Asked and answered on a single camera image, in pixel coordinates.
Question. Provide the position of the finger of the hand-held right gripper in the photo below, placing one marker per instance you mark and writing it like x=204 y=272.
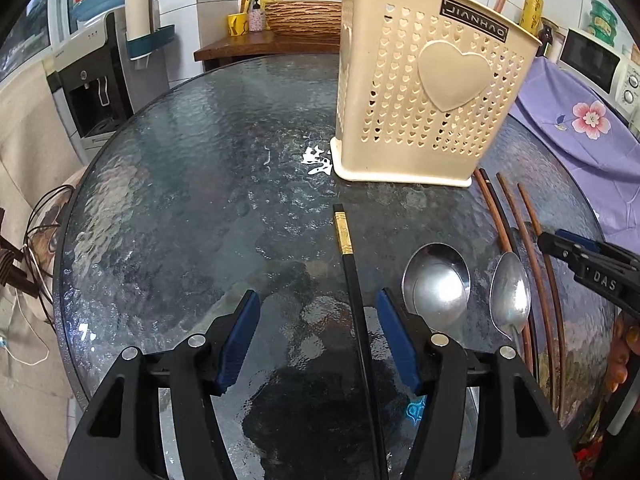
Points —
x=590 y=272
x=580 y=240

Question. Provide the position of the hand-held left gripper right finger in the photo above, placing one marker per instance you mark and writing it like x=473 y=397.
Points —
x=400 y=345

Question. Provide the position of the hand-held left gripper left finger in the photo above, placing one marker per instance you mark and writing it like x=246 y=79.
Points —
x=239 y=342

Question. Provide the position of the black chopstick with gold band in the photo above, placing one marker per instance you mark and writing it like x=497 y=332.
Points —
x=357 y=300

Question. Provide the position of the round metal spoon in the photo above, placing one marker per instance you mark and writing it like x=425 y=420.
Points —
x=436 y=280

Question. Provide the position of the oval metal spoon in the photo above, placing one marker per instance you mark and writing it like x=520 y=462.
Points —
x=510 y=295

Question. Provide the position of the cream perforated utensil holder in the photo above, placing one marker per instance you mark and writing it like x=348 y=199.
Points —
x=430 y=95

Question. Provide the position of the person's right hand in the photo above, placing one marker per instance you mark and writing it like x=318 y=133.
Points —
x=622 y=355

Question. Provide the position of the purple floral cloth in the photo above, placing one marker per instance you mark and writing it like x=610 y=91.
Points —
x=565 y=125

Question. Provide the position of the white microwave oven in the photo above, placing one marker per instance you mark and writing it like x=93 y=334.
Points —
x=595 y=62

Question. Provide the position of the dark glass bottle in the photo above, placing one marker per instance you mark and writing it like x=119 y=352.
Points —
x=548 y=37

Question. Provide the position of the green container stack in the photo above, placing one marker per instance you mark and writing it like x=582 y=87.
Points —
x=602 y=22

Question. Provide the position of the yellow patterned roll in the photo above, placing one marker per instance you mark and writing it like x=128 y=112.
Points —
x=531 y=12

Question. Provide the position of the dark wooden piece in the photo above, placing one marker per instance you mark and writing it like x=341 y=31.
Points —
x=12 y=265

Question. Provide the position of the dark wooden counter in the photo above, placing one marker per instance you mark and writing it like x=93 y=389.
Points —
x=250 y=47

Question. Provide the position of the beige cloth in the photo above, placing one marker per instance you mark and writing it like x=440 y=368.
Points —
x=30 y=130

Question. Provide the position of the white and black water dispenser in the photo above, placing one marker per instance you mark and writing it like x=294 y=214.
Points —
x=92 y=80

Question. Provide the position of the teal cup holder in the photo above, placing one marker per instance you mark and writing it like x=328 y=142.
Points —
x=150 y=42

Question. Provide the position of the yellow mug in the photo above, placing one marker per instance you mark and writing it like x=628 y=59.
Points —
x=238 y=25

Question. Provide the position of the pink patterned bottle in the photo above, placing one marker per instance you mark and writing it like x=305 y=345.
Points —
x=257 y=19

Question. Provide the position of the brown woven basin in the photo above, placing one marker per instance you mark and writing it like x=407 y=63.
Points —
x=305 y=20

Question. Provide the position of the white paper cup tube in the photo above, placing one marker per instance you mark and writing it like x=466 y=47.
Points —
x=137 y=12

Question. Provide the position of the window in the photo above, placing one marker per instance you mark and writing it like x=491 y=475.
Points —
x=27 y=25

